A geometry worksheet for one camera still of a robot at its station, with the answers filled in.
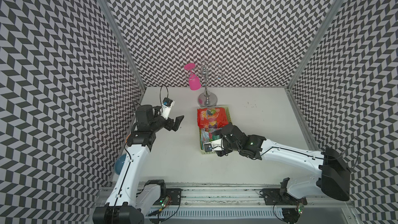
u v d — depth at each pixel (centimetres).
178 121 68
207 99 110
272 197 74
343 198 41
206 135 83
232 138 58
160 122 65
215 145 63
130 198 39
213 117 88
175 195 73
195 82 101
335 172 40
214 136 81
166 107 64
